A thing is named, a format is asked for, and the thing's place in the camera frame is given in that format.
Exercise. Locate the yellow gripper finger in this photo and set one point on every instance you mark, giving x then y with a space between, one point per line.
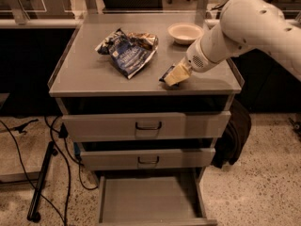
181 72

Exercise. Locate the blue rxbar wrapper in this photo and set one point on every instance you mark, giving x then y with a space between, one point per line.
163 77

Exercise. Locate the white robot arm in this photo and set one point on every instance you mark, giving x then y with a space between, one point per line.
243 25

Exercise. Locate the grey drawer cabinet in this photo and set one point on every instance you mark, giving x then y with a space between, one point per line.
86 83

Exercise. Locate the middle grey drawer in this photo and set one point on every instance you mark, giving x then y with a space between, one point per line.
148 159

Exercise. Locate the grey drawer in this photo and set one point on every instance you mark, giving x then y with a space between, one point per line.
159 200
148 159
145 126

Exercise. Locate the top grey drawer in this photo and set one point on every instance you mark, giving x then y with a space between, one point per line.
145 126

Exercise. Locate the bottom grey drawer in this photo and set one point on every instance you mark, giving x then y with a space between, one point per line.
159 200

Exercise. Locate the white bowl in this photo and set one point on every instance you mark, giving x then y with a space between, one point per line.
185 33

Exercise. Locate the blue chip bag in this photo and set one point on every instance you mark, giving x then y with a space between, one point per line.
130 52

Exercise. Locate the black backpack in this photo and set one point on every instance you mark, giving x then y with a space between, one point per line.
228 148

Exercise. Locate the black metal bar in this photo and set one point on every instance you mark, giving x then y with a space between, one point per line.
33 213

